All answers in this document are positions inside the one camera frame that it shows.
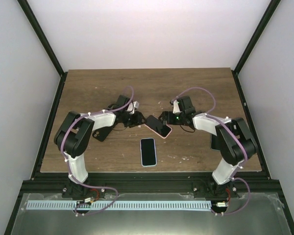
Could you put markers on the pink phone case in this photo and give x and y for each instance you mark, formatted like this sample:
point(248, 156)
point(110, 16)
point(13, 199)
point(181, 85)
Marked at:
point(170, 129)

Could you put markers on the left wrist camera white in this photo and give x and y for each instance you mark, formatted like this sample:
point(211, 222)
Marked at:
point(134, 105)

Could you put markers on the teal-edged smartphone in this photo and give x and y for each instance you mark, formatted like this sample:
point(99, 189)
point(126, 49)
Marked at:
point(214, 143)

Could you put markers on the black phone case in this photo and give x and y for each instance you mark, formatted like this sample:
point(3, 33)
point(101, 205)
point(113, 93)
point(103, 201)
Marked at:
point(102, 133)

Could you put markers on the purple-edged smartphone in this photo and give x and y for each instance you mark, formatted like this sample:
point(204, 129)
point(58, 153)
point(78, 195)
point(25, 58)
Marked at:
point(148, 152)

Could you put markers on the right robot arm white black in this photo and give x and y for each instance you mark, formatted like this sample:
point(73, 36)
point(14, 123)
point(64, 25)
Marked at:
point(234, 139)

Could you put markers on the metal base plate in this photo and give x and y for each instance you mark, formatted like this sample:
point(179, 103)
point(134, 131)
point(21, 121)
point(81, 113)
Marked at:
point(261, 214)

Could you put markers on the light blue phone case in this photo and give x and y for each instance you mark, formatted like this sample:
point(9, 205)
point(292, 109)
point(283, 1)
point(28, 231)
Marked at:
point(148, 152)

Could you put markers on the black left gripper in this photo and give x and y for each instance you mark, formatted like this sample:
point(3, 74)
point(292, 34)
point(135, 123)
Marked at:
point(137, 120)

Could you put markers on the light blue slotted cable duct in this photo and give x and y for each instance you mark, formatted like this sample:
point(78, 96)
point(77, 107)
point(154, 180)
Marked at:
point(121, 205)

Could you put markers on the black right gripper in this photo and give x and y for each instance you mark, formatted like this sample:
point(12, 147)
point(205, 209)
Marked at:
point(164, 115)

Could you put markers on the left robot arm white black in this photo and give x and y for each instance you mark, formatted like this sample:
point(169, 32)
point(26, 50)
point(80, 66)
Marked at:
point(73, 136)

